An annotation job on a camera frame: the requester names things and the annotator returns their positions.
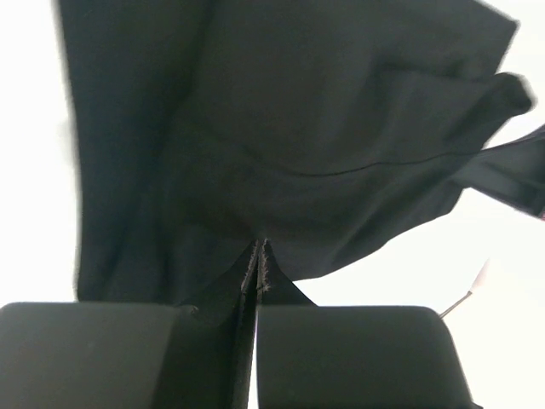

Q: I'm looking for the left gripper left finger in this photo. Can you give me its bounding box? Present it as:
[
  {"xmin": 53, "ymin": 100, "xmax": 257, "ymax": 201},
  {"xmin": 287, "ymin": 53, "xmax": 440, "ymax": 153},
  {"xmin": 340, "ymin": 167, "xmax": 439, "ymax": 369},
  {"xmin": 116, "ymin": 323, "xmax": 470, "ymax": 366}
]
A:
[{"xmin": 1, "ymin": 244, "xmax": 259, "ymax": 409}]

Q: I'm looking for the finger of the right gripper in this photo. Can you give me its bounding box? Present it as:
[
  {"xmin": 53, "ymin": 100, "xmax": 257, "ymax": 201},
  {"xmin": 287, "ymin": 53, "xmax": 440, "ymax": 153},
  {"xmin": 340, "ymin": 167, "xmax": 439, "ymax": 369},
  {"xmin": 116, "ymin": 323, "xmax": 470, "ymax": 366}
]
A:
[{"xmin": 457, "ymin": 127, "xmax": 544, "ymax": 219}]

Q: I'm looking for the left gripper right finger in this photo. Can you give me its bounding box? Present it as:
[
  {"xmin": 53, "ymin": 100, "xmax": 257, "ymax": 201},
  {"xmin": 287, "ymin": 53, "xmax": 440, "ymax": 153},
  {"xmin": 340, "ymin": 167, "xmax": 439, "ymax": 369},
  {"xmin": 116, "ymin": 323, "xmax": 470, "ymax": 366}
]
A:
[{"xmin": 256, "ymin": 243, "xmax": 476, "ymax": 409}]

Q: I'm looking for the black skirt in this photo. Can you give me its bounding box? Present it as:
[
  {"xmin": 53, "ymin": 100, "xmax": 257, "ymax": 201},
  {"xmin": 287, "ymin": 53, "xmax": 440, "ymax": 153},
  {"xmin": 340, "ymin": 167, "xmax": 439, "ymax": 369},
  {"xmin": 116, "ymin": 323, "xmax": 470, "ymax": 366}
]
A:
[{"xmin": 58, "ymin": 1, "xmax": 531, "ymax": 303}]

